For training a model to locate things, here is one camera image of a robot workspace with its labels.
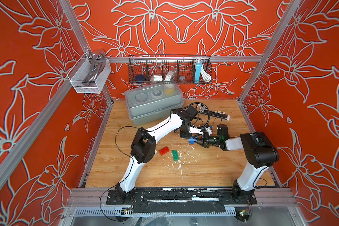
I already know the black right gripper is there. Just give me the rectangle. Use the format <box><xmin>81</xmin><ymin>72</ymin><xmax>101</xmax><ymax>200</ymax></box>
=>
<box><xmin>193</xmin><ymin>133</ymin><xmax>221</xmax><ymax>149</ymax></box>

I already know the blue square lego brick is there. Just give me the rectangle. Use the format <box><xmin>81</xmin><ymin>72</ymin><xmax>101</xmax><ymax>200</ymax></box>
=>
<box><xmin>187</xmin><ymin>137</ymin><xmax>196</xmax><ymax>145</ymax></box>

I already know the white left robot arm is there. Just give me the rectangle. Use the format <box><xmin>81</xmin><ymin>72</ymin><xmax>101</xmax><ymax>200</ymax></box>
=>
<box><xmin>115</xmin><ymin>106</ymin><xmax>198</xmax><ymax>201</ymax></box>

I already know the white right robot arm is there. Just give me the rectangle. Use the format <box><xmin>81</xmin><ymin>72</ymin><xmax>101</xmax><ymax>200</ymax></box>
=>
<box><xmin>193</xmin><ymin>124</ymin><xmax>280</xmax><ymax>203</ymax></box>

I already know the green long lego brick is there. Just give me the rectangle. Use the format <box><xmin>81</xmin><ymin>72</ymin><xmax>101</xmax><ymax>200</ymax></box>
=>
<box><xmin>172</xmin><ymin>150</ymin><xmax>179</xmax><ymax>162</ymax></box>

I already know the red long lego brick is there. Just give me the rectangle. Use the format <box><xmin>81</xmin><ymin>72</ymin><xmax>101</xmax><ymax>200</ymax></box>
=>
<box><xmin>159</xmin><ymin>147</ymin><xmax>169</xmax><ymax>156</ymax></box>

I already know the dark brown bit holder case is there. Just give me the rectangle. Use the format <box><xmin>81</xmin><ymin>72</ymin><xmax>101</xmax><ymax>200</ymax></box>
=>
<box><xmin>196</xmin><ymin>104</ymin><xmax>230</xmax><ymax>121</ymax></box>

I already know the yellow tape roll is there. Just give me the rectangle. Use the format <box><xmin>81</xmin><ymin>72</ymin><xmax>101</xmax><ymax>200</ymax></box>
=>
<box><xmin>164</xmin><ymin>84</ymin><xmax>175</xmax><ymax>95</ymax></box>

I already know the grey green plastic toolbox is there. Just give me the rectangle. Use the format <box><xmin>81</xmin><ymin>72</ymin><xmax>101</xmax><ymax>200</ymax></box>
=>
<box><xmin>124</xmin><ymin>84</ymin><xmax>184</xmax><ymax>126</ymax></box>

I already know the clear bag in basket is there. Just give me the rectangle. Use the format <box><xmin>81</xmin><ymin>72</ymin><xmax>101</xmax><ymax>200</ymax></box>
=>
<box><xmin>164</xmin><ymin>70</ymin><xmax>176</xmax><ymax>84</ymax></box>

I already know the white box in basket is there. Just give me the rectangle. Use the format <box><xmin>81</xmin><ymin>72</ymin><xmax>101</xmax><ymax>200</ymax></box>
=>
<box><xmin>150</xmin><ymin>74</ymin><xmax>163</xmax><ymax>82</ymax></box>

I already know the light blue box in basket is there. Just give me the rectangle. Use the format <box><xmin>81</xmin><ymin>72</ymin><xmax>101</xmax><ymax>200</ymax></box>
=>
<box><xmin>194</xmin><ymin>59</ymin><xmax>202</xmax><ymax>84</ymax></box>

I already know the dark round tin in basket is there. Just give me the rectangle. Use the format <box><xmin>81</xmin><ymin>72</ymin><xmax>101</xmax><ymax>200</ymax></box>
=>
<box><xmin>134</xmin><ymin>74</ymin><xmax>147</xmax><ymax>84</ymax></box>

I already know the metal tool in bin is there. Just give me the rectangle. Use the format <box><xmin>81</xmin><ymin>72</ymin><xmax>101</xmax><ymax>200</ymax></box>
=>
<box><xmin>83</xmin><ymin>51</ymin><xmax>105</xmax><ymax>87</ymax></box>

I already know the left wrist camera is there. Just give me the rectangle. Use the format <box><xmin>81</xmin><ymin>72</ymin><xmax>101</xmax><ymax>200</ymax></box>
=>
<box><xmin>189</xmin><ymin>127</ymin><xmax>212</xmax><ymax>135</ymax></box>

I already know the white cable in basket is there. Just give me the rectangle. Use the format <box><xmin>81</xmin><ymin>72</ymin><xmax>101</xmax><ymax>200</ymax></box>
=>
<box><xmin>200</xmin><ymin>63</ymin><xmax>211</xmax><ymax>82</ymax></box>

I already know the black wire wall basket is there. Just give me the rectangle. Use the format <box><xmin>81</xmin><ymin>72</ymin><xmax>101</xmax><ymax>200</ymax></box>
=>
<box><xmin>128</xmin><ymin>54</ymin><xmax>212</xmax><ymax>85</ymax></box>

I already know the white slotted cable duct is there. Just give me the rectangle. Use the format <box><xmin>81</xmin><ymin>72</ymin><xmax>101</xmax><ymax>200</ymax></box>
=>
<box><xmin>73</xmin><ymin>206</ymin><xmax>236</xmax><ymax>217</ymax></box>

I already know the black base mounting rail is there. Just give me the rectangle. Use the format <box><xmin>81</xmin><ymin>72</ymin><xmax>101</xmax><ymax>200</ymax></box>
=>
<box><xmin>105</xmin><ymin>187</ymin><xmax>257</xmax><ymax>212</ymax></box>

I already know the clear plastic wall bin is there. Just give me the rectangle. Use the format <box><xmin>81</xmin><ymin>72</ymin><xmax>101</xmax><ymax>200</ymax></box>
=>
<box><xmin>67</xmin><ymin>54</ymin><xmax>112</xmax><ymax>94</ymax></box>

